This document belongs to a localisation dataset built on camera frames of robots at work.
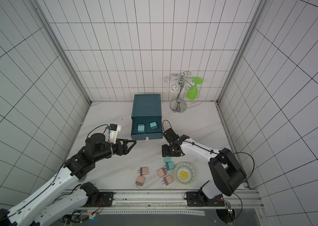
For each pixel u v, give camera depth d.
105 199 0.73
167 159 0.87
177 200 0.75
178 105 1.14
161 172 0.81
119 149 0.61
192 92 1.03
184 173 0.81
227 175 0.43
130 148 0.65
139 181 0.78
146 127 0.85
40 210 0.43
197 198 0.66
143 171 0.81
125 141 0.62
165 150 0.77
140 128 0.84
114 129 0.63
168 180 0.78
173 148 0.63
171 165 0.83
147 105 0.88
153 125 0.84
